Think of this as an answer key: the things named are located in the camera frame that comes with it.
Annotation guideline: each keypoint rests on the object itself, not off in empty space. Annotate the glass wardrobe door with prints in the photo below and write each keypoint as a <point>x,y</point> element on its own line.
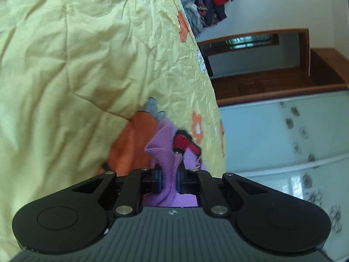
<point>272,147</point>

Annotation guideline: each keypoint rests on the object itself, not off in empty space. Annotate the purple sweater with red trim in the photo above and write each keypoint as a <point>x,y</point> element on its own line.
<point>170,166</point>

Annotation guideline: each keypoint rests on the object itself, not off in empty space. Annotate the pile of clothes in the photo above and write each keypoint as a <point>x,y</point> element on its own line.
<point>210,2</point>

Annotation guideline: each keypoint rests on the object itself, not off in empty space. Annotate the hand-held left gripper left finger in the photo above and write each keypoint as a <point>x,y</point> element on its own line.
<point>158,180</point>

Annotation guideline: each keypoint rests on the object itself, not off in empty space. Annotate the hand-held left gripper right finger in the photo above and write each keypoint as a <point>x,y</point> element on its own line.
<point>178,181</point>

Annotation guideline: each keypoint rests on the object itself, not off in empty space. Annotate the yellow flowered blanket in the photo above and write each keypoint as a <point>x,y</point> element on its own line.
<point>81,68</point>

